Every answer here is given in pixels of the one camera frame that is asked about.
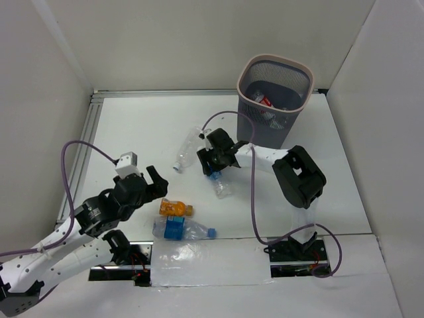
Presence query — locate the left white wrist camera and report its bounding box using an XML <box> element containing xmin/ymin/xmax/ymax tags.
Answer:
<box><xmin>115</xmin><ymin>152</ymin><xmax>141</xmax><ymax>179</ymax></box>

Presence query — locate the crushed bottle blue label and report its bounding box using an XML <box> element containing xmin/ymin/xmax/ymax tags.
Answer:
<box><xmin>152</xmin><ymin>217</ymin><xmax>217</xmax><ymax>240</ymax></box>

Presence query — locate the small orange juice bottle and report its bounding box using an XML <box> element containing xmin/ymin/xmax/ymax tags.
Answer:
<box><xmin>159</xmin><ymin>198</ymin><xmax>193</xmax><ymax>217</ymax></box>

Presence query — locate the aluminium frame rail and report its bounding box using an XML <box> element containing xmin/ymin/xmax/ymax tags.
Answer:
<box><xmin>70</xmin><ymin>91</ymin><xmax>292</xmax><ymax>237</ymax></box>

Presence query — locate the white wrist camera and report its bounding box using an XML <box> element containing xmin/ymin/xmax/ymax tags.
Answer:
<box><xmin>198</xmin><ymin>129</ymin><xmax>212</xmax><ymax>150</ymax></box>
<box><xmin>115</xmin><ymin>152</ymin><xmax>141</xmax><ymax>179</ymax></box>

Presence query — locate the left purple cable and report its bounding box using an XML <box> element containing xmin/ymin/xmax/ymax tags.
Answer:
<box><xmin>0</xmin><ymin>140</ymin><xmax>120</xmax><ymax>266</ymax></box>

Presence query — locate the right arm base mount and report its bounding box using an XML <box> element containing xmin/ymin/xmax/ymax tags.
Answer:
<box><xmin>264</xmin><ymin>238</ymin><xmax>331</xmax><ymax>278</ymax></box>

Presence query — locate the blue label water bottle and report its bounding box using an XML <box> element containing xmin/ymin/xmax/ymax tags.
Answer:
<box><xmin>208</xmin><ymin>172</ymin><xmax>233</xmax><ymax>199</ymax></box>

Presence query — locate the grey mesh waste bin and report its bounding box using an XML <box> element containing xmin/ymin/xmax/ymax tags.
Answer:
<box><xmin>237</xmin><ymin>54</ymin><xmax>315</xmax><ymax>148</ymax></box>

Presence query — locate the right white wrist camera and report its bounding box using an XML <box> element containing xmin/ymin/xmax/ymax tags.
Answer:
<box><xmin>198</xmin><ymin>129</ymin><xmax>212</xmax><ymax>150</ymax></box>

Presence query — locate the clear unlabelled plastic bottle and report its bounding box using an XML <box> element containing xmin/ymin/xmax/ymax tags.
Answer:
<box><xmin>172</xmin><ymin>127</ymin><xmax>203</xmax><ymax>173</ymax></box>

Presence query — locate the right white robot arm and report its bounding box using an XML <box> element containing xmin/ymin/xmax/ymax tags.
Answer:
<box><xmin>197</xmin><ymin>128</ymin><xmax>327</xmax><ymax>260</ymax></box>

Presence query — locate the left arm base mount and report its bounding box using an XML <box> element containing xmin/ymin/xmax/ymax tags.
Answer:
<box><xmin>88</xmin><ymin>241</ymin><xmax>153</xmax><ymax>288</ymax></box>

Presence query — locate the clear bottle green label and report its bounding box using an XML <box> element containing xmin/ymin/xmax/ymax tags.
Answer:
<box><xmin>261</xmin><ymin>111</ymin><xmax>288</xmax><ymax>130</ymax></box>

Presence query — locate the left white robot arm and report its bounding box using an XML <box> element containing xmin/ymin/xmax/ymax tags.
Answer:
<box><xmin>1</xmin><ymin>166</ymin><xmax>168</xmax><ymax>317</ymax></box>

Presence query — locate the silver tape sheet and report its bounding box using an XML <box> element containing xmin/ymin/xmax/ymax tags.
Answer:
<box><xmin>150</xmin><ymin>238</ymin><xmax>272</xmax><ymax>288</ymax></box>

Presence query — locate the red label water bottle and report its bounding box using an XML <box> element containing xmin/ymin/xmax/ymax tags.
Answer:
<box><xmin>251</xmin><ymin>91</ymin><xmax>273</xmax><ymax>107</ymax></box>

